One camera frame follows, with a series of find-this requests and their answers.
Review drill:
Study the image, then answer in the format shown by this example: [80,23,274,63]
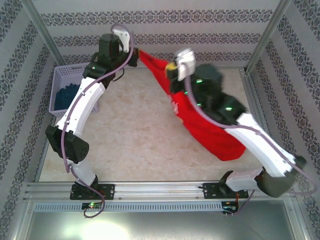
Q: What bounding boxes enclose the aluminium mounting rail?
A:
[24,181,295,201]

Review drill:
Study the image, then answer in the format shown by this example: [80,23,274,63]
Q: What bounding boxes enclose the dark blue cloth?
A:
[53,82,81,112]

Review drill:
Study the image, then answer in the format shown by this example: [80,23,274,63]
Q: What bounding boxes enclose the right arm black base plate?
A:
[202,182,251,200]

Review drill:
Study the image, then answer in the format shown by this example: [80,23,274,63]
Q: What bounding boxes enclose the lavender perforated plastic basket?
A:
[48,63,100,119]

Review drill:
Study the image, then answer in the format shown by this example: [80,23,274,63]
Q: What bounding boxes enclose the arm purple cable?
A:
[184,76,317,216]
[61,24,136,220]

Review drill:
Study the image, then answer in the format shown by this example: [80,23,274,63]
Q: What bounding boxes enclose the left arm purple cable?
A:
[61,24,136,220]

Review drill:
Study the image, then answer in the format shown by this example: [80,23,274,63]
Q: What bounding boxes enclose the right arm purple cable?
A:
[184,76,317,216]

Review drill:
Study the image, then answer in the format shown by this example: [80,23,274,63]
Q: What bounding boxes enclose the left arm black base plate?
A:
[69,183,116,201]

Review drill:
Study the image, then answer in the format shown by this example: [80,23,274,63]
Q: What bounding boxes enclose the slotted grey cable duct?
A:
[33,201,224,213]

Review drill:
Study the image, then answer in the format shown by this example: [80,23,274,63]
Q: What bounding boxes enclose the aluminium frame post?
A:
[244,0,293,74]
[21,0,66,66]

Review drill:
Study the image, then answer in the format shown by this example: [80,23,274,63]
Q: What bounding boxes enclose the grooved aluminium side rail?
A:
[239,67,286,181]

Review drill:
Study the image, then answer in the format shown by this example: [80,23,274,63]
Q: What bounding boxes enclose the red t-shirt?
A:
[138,48,247,162]

